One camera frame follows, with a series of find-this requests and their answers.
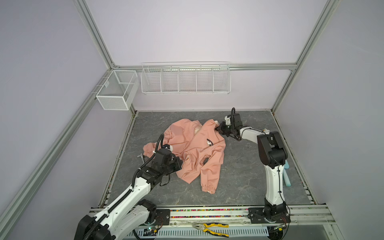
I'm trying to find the white wire shelf basket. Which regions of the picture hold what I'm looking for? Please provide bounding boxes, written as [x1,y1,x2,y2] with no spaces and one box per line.
[141,62,232,95]

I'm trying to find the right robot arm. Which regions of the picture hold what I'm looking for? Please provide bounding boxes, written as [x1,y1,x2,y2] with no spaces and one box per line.
[216,108,291,226]

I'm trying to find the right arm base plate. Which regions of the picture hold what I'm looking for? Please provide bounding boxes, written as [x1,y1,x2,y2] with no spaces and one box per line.
[248,207,291,224]

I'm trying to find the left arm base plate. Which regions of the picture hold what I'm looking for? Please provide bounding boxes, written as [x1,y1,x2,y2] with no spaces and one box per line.
[145,209,171,226]

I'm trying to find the white slotted cable duct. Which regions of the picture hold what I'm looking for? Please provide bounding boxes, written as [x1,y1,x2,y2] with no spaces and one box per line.
[136,226,270,240]

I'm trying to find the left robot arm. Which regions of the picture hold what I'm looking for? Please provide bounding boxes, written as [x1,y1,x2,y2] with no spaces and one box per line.
[74,134,183,240]

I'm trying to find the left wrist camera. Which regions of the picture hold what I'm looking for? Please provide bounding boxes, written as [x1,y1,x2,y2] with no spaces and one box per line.
[162,144,173,152]

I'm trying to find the small green circuit board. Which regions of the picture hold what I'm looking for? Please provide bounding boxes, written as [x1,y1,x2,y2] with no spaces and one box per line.
[143,228,158,237]

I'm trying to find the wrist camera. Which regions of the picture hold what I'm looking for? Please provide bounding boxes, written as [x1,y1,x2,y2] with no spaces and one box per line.
[225,115,232,126]
[162,144,173,152]

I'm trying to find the pink Snoopy zip jacket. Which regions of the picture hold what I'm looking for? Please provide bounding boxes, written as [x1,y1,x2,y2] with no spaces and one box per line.
[142,118,227,195]

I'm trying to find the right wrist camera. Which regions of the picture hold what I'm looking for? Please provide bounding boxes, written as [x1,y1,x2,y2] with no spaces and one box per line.
[225,115,232,126]

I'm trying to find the white mesh box basket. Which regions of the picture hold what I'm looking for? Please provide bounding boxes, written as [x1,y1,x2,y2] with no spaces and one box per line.
[96,70,140,111]

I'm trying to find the yellow handled pliers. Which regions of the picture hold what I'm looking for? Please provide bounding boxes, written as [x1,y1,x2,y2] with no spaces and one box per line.
[191,222,230,238]

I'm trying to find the teal silicone spatula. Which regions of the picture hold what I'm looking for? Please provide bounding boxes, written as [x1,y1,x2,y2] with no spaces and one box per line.
[283,161,292,187]

